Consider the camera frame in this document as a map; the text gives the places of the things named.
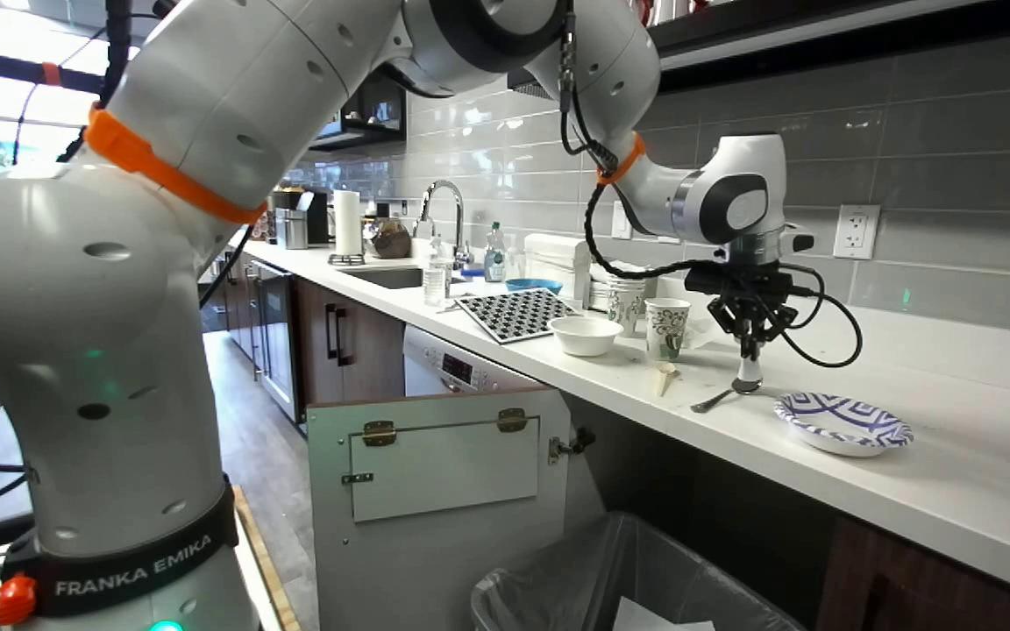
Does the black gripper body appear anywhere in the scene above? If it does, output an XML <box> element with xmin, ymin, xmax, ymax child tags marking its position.
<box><xmin>681</xmin><ymin>257</ymin><xmax>800</xmax><ymax>312</ymax></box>

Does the cream plastic spoon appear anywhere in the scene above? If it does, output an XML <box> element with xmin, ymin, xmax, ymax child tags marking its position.
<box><xmin>652</xmin><ymin>361</ymin><xmax>686</xmax><ymax>399</ymax></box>

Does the black dotted pod tray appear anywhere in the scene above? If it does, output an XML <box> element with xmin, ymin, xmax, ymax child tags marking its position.
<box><xmin>455</xmin><ymin>286</ymin><xmax>574</xmax><ymax>352</ymax></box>

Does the grey trash bin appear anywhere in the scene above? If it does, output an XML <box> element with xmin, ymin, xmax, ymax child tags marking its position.
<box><xmin>467</xmin><ymin>510</ymin><xmax>812</xmax><ymax>631</ymax></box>

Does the glass coffee carafe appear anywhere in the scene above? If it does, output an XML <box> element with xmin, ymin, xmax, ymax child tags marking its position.
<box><xmin>364</xmin><ymin>200</ymin><xmax>415</xmax><ymax>262</ymax></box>

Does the floral paper cup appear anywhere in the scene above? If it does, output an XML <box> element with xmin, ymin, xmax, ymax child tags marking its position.
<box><xmin>606</xmin><ymin>277</ymin><xmax>652</xmax><ymax>339</ymax></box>
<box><xmin>642</xmin><ymin>296</ymin><xmax>697</xmax><ymax>367</ymax></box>

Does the blue patterned paper plate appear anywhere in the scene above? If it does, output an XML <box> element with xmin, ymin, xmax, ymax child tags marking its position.
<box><xmin>775</xmin><ymin>390</ymin><xmax>920</xmax><ymax>459</ymax></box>

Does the white ceramic bowl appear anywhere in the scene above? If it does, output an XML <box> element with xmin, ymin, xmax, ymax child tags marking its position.
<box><xmin>550</xmin><ymin>309</ymin><xmax>628</xmax><ymax>361</ymax></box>

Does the blue bowl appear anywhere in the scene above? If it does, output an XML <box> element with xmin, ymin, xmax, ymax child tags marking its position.
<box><xmin>501</xmin><ymin>272</ymin><xmax>568</xmax><ymax>298</ymax></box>

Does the clear plastic bottle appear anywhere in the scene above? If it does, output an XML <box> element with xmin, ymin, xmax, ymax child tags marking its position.
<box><xmin>479</xmin><ymin>220</ymin><xmax>510</xmax><ymax>286</ymax></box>

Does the chrome faucet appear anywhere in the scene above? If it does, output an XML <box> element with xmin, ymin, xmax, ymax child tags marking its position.
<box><xmin>415</xmin><ymin>175</ymin><xmax>469</xmax><ymax>269</ymax></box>

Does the glass jar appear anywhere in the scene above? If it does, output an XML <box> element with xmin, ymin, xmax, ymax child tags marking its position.
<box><xmin>422</xmin><ymin>227</ymin><xmax>455</xmax><ymax>309</ymax></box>

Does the steel dishwasher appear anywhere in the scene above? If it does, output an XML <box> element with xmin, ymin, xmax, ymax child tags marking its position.
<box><xmin>399</xmin><ymin>324</ymin><xmax>547</xmax><ymax>399</ymax></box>

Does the white waste paper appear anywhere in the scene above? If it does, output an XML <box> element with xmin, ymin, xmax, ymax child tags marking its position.
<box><xmin>606</xmin><ymin>591</ymin><xmax>720</xmax><ymax>631</ymax></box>

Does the steel sink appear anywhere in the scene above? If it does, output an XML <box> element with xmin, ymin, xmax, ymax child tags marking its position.
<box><xmin>339</xmin><ymin>260</ymin><xmax>427</xmax><ymax>290</ymax></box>

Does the open cabinet door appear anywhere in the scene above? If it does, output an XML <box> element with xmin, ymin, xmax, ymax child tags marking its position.
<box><xmin>306</xmin><ymin>386</ymin><xmax>606</xmax><ymax>631</ymax></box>

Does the white paper towel roll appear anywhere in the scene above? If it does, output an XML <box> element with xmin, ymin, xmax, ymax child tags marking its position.
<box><xmin>328</xmin><ymin>185</ymin><xmax>367</xmax><ymax>265</ymax></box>

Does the black open shelf unit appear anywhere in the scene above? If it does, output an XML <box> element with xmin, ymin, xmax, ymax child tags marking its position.
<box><xmin>312</xmin><ymin>68</ymin><xmax>409</xmax><ymax>156</ymax></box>

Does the silver countertop appliance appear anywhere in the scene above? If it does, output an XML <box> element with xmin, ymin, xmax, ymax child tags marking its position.
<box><xmin>274</xmin><ymin>185</ymin><xmax>333</xmax><ymax>253</ymax></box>

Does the dark glass-front appliance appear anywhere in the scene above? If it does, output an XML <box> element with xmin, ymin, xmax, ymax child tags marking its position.
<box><xmin>213</xmin><ymin>257</ymin><xmax>301</xmax><ymax>424</ymax></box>

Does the white wall outlet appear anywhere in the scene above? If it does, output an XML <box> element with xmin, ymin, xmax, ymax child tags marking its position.
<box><xmin>826</xmin><ymin>202</ymin><xmax>887</xmax><ymax>262</ymax></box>

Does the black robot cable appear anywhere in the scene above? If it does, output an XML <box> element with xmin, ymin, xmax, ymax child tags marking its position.
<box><xmin>552</xmin><ymin>0</ymin><xmax>866</xmax><ymax>376</ymax></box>

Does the dark wall shelf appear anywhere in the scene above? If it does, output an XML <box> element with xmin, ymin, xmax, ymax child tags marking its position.
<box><xmin>642</xmin><ymin>0</ymin><xmax>1010</xmax><ymax>76</ymax></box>

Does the brown cabinet with black handle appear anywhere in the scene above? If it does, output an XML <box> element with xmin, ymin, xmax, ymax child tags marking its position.
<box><xmin>289</xmin><ymin>277</ymin><xmax>409</xmax><ymax>414</ymax></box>
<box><xmin>812</xmin><ymin>511</ymin><xmax>1010</xmax><ymax>631</ymax></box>

